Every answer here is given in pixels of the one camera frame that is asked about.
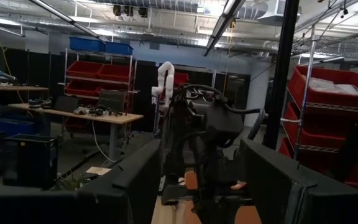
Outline blue storage bin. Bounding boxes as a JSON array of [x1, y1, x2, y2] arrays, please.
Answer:
[[68, 36, 106, 53], [104, 41, 134, 57]]

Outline thin white cable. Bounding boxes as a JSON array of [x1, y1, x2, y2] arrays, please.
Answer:
[[91, 119, 117, 164]]

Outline white air conditioning unit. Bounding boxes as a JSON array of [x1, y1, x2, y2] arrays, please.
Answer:
[[255, 0, 303, 27]]

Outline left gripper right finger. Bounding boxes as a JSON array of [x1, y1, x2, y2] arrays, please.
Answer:
[[240, 139, 319, 224]]

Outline white plastic bag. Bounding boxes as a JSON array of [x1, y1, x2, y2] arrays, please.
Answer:
[[301, 76, 358, 96]]

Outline wooden work table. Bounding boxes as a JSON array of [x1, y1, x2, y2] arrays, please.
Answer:
[[0, 84, 50, 106], [7, 102, 145, 162]]

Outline silver ventilation duct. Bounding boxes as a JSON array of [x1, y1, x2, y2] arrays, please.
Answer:
[[94, 0, 204, 15]]

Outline black upright rig post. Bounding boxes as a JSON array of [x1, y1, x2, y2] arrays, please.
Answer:
[[262, 0, 301, 151]]

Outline small black flat monitor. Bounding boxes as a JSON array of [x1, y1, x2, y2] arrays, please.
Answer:
[[53, 95, 81, 113]]

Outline metal wire shelf rack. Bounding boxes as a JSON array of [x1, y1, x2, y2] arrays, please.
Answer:
[[59, 46, 140, 138], [278, 26, 358, 192]]

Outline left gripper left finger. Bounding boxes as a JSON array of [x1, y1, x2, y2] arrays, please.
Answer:
[[78, 139, 162, 224]]

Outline large blue storage tub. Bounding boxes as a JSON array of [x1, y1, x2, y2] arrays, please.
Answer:
[[0, 114, 39, 137]]

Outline pile of black gear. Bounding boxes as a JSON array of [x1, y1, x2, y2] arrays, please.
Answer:
[[72, 105, 124, 118]]

